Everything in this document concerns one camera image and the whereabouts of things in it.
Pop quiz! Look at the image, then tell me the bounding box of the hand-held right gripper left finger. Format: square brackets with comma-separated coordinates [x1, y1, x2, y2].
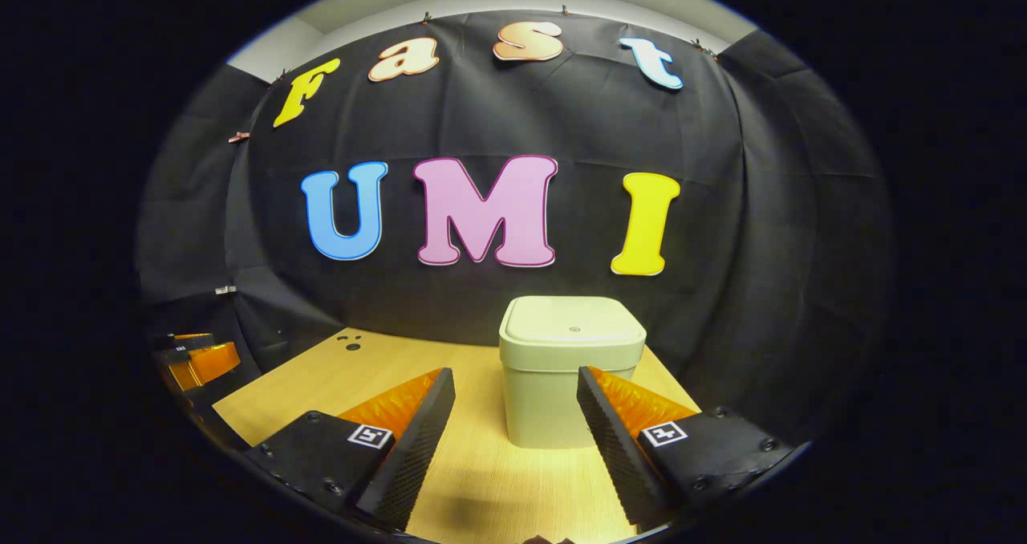
[245, 367, 457, 531]

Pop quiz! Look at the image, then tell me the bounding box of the green desktop garbage bin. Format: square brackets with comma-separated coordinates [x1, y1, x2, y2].
[498, 295, 647, 449]

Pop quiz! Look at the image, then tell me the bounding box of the wooden desktop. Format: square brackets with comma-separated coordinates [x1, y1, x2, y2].
[213, 327, 699, 544]

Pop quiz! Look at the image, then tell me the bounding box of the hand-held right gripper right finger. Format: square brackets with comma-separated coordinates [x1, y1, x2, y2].
[576, 366, 807, 529]

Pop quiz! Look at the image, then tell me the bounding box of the black backdrop cloth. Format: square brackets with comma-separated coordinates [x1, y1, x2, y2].
[136, 10, 895, 449]

